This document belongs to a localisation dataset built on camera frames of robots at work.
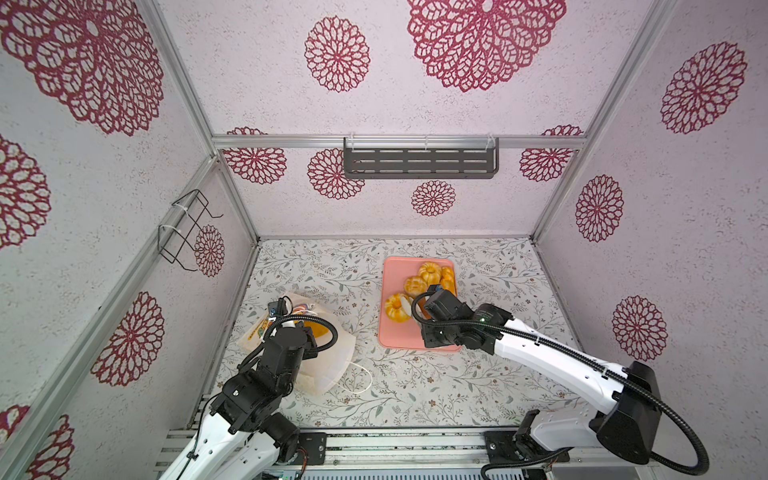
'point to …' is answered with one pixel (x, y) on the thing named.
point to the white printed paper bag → (318, 373)
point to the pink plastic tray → (396, 270)
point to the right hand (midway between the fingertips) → (423, 328)
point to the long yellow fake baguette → (317, 329)
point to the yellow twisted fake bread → (448, 280)
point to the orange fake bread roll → (415, 285)
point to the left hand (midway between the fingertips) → (303, 330)
